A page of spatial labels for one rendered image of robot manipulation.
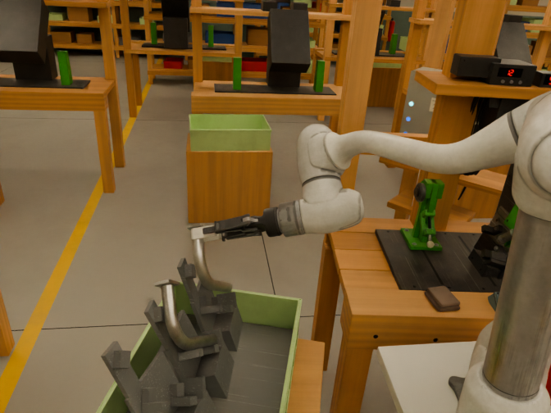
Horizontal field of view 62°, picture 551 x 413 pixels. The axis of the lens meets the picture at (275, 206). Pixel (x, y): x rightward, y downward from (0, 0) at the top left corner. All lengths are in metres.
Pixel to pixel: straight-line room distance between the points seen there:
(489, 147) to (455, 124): 1.02
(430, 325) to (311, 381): 0.44
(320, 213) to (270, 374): 0.51
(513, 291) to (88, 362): 2.21
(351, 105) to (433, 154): 0.86
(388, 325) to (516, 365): 0.68
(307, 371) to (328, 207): 0.57
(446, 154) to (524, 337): 0.37
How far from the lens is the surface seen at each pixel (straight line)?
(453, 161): 0.99
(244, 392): 1.33
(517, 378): 0.99
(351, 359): 1.66
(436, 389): 1.39
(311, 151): 1.16
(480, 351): 1.21
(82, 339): 2.82
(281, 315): 1.49
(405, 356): 1.45
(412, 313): 1.58
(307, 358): 1.51
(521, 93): 1.90
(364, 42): 1.79
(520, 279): 0.87
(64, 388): 2.60
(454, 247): 2.01
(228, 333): 1.39
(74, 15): 11.07
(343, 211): 1.11
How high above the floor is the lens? 1.86
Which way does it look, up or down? 27 degrees down
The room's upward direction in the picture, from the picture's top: 4 degrees clockwise
